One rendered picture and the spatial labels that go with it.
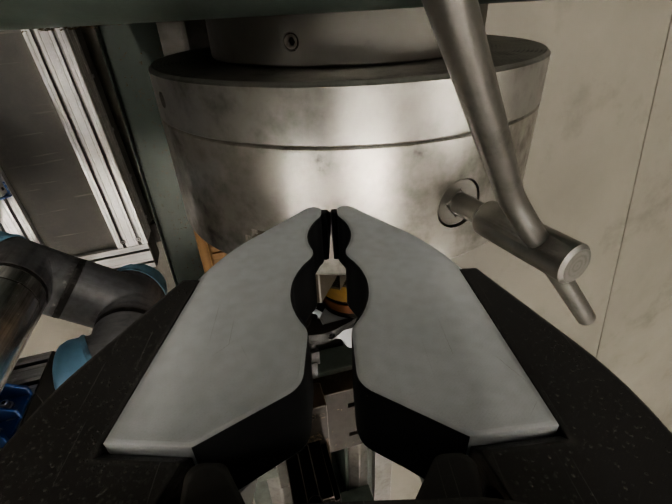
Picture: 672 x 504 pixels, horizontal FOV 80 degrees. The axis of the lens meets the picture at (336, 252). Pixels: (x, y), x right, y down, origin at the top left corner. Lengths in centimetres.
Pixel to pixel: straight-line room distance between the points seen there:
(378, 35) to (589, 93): 187
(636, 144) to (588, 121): 35
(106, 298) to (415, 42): 43
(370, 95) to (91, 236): 128
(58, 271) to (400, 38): 43
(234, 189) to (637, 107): 218
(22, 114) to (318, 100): 117
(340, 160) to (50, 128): 115
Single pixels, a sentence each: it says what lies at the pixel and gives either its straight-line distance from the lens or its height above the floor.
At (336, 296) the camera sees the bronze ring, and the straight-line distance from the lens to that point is 44.
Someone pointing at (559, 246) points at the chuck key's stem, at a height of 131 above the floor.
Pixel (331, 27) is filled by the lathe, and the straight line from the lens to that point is 27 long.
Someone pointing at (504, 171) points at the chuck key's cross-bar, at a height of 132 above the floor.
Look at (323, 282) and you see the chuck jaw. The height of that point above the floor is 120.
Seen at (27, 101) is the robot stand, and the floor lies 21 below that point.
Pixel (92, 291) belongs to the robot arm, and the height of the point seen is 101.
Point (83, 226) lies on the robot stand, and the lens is 143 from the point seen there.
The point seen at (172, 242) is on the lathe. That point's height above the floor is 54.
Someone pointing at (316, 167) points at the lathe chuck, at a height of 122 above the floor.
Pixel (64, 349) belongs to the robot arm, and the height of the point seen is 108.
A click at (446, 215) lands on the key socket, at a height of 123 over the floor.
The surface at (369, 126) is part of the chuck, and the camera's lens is 23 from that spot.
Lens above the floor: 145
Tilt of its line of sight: 55 degrees down
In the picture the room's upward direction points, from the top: 152 degrees clockwise
